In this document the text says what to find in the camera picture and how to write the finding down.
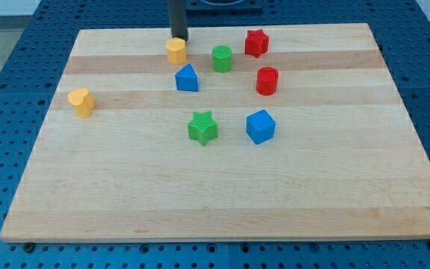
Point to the red star block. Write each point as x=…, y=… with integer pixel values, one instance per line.
x=256, y=43

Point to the yellow heart block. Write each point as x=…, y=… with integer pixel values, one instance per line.
x=82, y=102

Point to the red cylinder block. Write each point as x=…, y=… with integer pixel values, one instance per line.
x=267, y=81

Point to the yellow hexagon block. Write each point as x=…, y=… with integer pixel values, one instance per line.
x=176, y=50

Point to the green star block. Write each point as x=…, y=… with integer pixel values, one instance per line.
x=202, y=127

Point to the green cylinder block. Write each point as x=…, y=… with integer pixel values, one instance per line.
x=222, y=58

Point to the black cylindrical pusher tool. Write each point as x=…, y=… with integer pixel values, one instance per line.
x=178, y=19

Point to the blue triangle block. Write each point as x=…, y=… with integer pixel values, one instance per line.
x=186, y=79

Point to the wooden board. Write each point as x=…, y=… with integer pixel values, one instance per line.
x=345, y=162

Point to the blue cube block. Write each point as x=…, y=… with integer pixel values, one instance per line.
x=260, y=126

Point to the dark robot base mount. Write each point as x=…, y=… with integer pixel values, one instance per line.
x=223, y=5

